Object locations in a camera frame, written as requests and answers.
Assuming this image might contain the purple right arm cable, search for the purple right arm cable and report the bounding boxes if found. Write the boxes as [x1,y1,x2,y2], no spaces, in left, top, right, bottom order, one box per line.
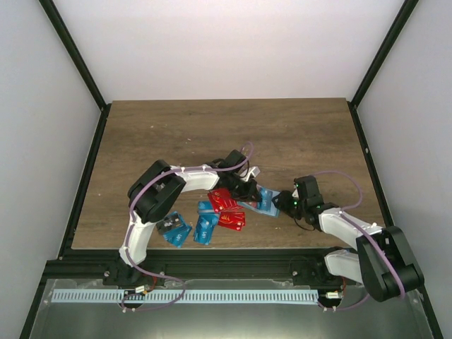
[310,170,407,312]

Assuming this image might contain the black right frame post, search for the black right frame post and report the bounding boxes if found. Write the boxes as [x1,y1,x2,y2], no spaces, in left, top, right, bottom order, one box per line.
[349,0,420,107]

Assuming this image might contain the grey metal base plate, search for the grey metal base plate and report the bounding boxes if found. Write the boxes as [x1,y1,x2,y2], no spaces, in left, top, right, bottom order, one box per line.
[30,280,433,338]

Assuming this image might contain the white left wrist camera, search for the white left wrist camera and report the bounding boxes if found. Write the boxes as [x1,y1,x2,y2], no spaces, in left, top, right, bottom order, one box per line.
[242,166,261,182]

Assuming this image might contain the light blue slotted cable duct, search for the light blue slotted cable duct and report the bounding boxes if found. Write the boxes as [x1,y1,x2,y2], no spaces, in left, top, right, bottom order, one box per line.
[51,289,319,305]

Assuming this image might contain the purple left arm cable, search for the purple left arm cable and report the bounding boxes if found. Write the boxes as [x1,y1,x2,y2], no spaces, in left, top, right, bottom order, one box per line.
[121,141,255,314]

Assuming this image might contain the blue credit card pile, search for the blue credit card pile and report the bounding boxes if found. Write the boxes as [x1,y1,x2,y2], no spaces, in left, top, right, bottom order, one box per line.
[194,201,220,245]

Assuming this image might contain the blue card holder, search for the blue card holder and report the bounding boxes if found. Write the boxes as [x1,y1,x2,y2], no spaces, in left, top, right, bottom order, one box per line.
[238,185,280,218]

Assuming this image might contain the red credit card pile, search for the red credit card pile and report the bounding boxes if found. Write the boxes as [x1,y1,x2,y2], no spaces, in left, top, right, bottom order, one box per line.
[208,189,240,213]

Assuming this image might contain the black credit card pile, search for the black credit card pile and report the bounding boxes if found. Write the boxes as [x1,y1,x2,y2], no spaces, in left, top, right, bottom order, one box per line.
[155,215,183,234]

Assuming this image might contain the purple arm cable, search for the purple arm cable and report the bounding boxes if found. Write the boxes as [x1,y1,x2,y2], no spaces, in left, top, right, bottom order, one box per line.
[121,141,255,314]
[310,170,407,312]

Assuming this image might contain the black left frame post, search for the black left frame post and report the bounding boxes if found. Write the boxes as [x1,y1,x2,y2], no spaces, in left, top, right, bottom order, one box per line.
[37,0,107,111]

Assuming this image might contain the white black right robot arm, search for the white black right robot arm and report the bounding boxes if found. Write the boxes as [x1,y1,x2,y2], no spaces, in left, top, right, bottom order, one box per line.
[272,176,424,302]

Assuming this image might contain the black frame post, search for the black frame post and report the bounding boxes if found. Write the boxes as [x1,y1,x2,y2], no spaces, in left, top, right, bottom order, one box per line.
[349,0,420,107]
[37,0,107,111]

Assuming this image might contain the single blue credit card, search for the single blue credit card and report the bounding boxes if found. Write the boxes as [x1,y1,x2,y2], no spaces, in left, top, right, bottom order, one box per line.
[258,187,273,213]

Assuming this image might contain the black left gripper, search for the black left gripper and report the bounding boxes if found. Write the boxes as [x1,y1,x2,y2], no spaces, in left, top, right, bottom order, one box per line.
[225,174,261,203]

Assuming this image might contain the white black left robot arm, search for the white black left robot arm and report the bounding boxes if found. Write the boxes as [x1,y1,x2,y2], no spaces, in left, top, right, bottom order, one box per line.
[119,150,261,285]

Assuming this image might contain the black front frame rail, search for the black front frame rail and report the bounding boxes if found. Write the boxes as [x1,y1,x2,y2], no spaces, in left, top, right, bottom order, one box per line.
[43,248,339,287]

